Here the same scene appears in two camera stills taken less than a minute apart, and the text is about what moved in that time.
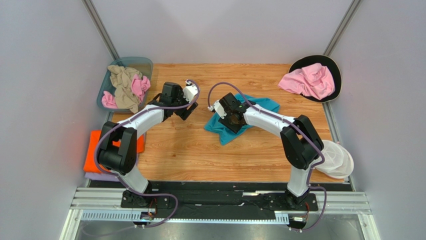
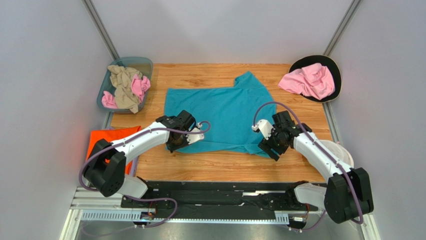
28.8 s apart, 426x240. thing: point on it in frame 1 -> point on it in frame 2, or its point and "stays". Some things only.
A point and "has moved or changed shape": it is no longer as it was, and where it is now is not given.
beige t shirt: x=125 y=97 stays
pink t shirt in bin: x=139 y=86 stays
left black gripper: x=185 y=113 -> x=172 y=148
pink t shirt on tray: x=313 y=80 stays
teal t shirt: x=222 y=134 has moved or changed shape
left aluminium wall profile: x=99 y=28 stays
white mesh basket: x=338 y=162 stays
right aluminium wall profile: x=343 y=27 stays
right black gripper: x=231 y=121 -> x=268 y=148
